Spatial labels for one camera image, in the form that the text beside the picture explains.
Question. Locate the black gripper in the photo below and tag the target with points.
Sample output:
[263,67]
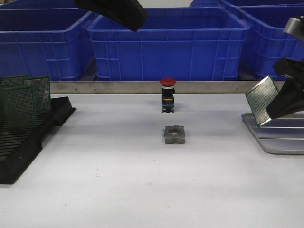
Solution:
[290,98]

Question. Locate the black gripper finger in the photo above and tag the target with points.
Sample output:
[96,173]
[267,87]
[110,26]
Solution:
[128,13]

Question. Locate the green perforated circuit board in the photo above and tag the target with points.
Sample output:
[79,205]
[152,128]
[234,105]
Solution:
[259,97]
[19,107]
[1,95]
[41,91]
[14,81]

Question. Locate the silver metal tray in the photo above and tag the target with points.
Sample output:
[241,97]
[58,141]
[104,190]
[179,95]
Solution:
[284,136]

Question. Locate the black slotted board rack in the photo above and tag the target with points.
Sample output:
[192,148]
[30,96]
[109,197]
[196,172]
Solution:
[19,148]

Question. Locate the right blue plastic crate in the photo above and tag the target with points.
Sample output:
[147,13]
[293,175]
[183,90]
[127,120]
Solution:
[266,41]

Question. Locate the blue plastic crate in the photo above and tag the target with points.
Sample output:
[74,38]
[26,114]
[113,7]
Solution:
[266,41]
[187,44]
[39,42]

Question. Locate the back right blue crate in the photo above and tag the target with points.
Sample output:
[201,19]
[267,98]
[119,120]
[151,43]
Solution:
[241,3]

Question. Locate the centre blue plastic crate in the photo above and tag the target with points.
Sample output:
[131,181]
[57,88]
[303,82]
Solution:
[187,44]

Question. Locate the silver robot wrist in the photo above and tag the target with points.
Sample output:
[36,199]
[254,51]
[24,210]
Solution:
[295,28]

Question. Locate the left blue plastic crate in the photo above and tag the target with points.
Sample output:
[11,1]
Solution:
[39,42]

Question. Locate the red emergency stop button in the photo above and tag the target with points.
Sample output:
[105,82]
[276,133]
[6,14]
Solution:
[167,96]

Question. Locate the back left blue crate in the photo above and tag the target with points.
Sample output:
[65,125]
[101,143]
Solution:
[39,4]

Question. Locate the grey square mounting block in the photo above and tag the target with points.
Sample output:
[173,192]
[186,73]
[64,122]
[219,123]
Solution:
[174,134]

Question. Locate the metal table edge rail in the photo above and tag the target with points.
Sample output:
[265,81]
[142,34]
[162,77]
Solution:
[150,87]

